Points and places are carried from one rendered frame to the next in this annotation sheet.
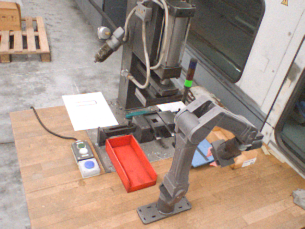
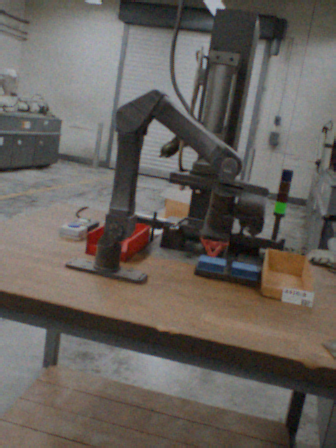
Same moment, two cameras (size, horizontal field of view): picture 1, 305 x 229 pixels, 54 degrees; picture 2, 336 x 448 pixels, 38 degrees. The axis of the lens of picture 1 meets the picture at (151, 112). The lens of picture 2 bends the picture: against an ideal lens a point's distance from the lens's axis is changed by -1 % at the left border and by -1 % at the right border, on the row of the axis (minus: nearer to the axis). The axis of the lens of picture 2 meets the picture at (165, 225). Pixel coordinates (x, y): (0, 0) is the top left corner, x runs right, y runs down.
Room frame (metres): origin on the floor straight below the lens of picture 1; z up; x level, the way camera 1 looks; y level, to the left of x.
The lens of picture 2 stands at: (-0.08, -1.00, 1.29)
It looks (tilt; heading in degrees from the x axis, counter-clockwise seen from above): 12 degrees down; 43
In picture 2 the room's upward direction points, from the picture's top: 9 degrees clockwise
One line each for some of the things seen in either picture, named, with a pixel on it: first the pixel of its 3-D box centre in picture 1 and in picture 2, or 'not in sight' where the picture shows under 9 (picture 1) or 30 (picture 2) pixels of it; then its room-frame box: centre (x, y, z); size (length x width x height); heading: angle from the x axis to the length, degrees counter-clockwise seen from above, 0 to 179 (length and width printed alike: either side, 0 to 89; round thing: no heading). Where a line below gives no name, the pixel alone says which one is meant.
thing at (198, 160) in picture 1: (193, 153); (212, 260); (1.00, -0.21, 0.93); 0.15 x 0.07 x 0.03; 36
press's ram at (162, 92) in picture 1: (155, 66); (208, 148); (1.18, 0.02, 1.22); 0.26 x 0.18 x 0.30; 33
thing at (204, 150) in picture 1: (209, 148); (245, 266); (1.05, -0.29, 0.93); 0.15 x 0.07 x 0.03; 34
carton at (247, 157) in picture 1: (227, 143); (286, 276); (1.11, -0.38, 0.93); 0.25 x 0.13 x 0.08; 33
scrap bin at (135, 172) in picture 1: (129, 161); (120, 238); (0.88, 0.05, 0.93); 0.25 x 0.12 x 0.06; 33
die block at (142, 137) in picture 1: (155, 127); (194, 238); (1.13, -0.03, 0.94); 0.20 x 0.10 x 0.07; 123
